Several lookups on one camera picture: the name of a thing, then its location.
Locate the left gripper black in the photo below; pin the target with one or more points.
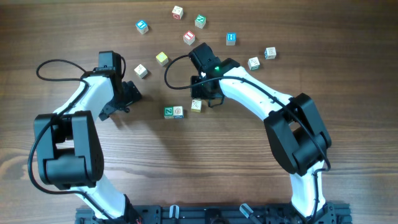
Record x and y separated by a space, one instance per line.
132 95

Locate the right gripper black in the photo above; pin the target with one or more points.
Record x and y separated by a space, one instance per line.
196 93

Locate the yellow edged picture block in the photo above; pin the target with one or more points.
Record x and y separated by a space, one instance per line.
196 105

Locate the blue sided picture block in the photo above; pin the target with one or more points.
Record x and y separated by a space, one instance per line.
178 112

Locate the green Z letter block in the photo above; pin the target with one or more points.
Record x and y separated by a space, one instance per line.
169 112

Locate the green edged picture block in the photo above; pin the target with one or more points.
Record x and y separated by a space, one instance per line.
253 63

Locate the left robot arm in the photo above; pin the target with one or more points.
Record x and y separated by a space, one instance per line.
66 156

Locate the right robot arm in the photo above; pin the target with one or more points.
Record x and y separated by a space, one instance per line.
296 133

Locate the plain cream wooden block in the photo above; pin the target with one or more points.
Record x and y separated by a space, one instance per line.
141 71

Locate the yellow top wooden block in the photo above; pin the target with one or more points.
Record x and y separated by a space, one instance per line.
162 58

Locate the red I letter block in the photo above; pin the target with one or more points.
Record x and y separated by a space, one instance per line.
189 37

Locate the blue H letter block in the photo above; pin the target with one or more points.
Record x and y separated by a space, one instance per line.
231 38

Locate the green N block top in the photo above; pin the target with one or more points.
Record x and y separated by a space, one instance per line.
200 21

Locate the blue I letter block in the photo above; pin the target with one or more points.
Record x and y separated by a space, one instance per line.
142 26

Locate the blue edged picture block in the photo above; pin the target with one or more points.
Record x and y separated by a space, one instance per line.
270 53

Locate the red X letter block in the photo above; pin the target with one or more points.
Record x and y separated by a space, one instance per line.
177 12

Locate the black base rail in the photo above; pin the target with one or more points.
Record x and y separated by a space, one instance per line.
272 213

